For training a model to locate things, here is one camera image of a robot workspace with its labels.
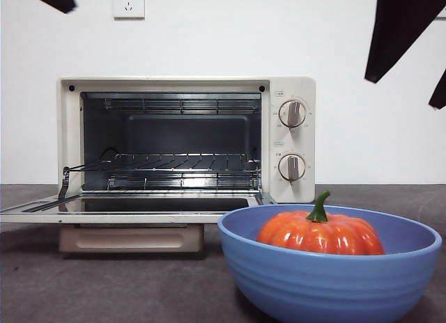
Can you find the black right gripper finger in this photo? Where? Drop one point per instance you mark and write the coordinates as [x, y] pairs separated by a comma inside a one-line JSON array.
[[439, 93], [397, 30]]

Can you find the orange pumpkin with green stem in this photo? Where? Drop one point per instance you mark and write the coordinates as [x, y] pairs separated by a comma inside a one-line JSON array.
[[313, 236]]

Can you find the blue ribbed bowl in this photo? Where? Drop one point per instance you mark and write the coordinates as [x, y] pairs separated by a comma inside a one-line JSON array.
[[327, 288]]

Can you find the white glass oven door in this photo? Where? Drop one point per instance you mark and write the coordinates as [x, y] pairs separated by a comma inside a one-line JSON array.
[[139, 216]]

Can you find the white toaster oven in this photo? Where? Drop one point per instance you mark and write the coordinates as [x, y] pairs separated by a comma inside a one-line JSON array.
[[299, 86]]

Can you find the beige oven knob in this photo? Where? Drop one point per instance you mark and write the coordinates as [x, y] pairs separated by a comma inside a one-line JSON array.
[[293, 113], [292, 167]]

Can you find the beige oven crumb tray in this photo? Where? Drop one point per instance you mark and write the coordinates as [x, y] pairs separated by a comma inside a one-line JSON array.
[[132, 239]]

